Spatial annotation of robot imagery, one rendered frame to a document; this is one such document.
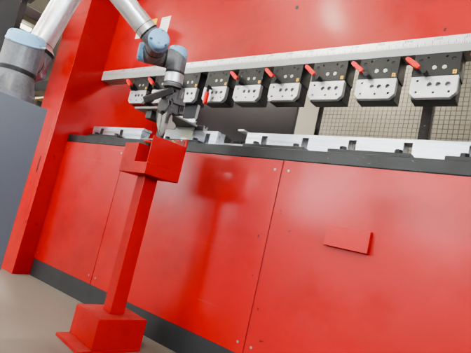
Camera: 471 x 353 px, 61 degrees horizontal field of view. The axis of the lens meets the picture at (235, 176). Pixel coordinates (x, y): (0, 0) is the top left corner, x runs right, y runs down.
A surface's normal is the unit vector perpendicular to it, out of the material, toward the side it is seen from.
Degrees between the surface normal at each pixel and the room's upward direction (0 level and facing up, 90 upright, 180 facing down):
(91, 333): 90
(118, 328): 90
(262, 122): 90
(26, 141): 90
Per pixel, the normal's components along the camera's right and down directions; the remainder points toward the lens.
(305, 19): -0.58, -0.23
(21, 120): 0.76, 0.09
